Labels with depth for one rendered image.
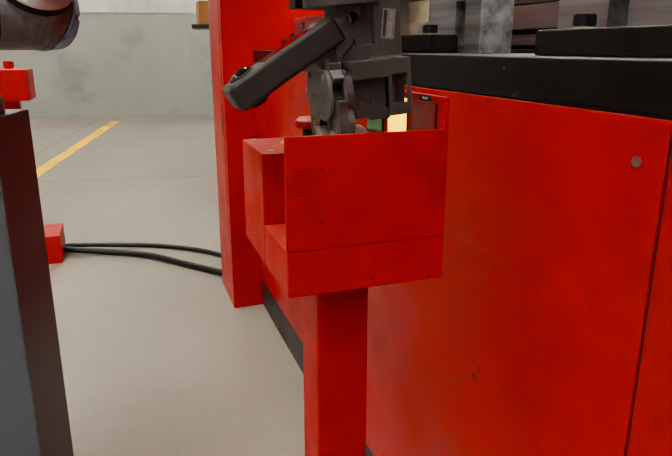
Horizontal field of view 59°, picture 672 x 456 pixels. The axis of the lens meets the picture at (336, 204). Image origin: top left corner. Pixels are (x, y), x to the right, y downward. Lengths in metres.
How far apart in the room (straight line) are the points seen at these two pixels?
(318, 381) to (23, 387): 0.66
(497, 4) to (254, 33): 1.11
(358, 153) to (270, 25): 1.47
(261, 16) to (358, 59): 1.42
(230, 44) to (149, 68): 6.31
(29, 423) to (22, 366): 0.11
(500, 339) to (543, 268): 0.13
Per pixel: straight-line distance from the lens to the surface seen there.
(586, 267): 0.63
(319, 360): 0.68
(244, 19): 1.97
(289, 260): 0.54
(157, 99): 8.25
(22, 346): 1.18
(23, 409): 1.24
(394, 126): 0.67
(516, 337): 0.74
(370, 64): 0.55
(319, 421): 0.72
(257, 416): 1.58
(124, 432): 1.59
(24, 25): 1.17
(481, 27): 0.98
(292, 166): 0.52
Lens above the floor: 0.89
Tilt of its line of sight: 15 degrees down
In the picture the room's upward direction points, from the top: straight up
